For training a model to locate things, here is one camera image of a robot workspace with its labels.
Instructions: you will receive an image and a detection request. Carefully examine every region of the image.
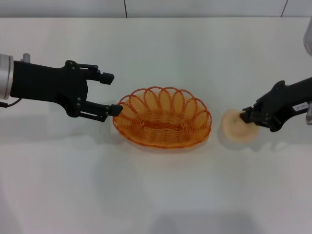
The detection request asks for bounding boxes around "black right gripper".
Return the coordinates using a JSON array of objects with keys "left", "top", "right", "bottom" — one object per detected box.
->
[{"left": 239, "top": 77, "right": 312, "bottom": 133}]

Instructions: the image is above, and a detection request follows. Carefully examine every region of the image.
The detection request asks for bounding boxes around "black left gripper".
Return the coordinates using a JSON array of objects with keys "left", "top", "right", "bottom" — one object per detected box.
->
[{"left": 10, "top": 59, "right": 123, "bottom": 123}]

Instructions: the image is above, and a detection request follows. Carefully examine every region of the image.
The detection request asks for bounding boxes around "round beige bun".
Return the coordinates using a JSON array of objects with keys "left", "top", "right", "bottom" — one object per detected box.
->
[{"left": 221, "top": 109, "right": 260, "bottom": 143}]

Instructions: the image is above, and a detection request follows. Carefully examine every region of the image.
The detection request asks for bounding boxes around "orange wire basket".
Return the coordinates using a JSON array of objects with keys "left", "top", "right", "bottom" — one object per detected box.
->
[{"left": 112, "top": 85, "right": 213, "bottom": 148}]

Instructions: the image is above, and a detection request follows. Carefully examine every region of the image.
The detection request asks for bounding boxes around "right wrist metal connector plug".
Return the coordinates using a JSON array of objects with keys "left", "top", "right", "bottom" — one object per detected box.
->
[{"left": 305, "top": 102, "right": 312, "bottom": 126}]

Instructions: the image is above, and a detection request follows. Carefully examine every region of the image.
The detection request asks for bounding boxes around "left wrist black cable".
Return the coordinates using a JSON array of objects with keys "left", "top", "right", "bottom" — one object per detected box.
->
[{"left": 0, "top": 97, "right": 22, "bottom": 108}]

